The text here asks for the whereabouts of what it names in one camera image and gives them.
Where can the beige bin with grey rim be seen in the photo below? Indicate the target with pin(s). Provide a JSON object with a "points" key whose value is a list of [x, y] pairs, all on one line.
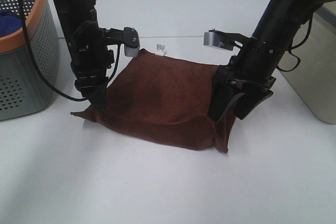
{"points": [[314, 78]]}

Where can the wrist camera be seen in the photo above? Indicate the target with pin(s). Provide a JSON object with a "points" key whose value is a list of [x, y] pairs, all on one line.
{"points": [[131, 42], [218, 40]]}

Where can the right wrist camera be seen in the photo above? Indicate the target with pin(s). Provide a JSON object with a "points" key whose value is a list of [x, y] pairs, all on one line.
{"points": [[218, 40]]}

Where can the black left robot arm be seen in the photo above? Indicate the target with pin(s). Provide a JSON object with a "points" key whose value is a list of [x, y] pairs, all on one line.
{"points": [[71, 14]]}

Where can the brown towel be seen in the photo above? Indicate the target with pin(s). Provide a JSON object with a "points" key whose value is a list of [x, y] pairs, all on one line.
{"points": [[163, 100]]}

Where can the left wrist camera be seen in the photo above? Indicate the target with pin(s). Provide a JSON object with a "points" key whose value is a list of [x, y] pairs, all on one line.
{"points": [[131, 42]]}

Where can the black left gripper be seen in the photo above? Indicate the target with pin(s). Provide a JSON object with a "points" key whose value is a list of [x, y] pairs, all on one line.
{"points": [[92, 58]]}

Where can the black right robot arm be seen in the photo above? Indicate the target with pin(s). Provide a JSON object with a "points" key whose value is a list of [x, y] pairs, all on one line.
{"points": [[282, 19]]}

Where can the grey basket with orange rim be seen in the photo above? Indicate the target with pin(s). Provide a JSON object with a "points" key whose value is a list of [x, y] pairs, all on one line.
{"points": [[22, 90]]}

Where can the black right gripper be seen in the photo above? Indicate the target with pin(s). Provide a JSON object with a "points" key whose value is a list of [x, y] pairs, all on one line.
{"points": [[256, 61]]}

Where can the blue towel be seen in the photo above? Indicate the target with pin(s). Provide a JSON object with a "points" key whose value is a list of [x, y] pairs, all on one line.
{"points": [[10, 23]]}

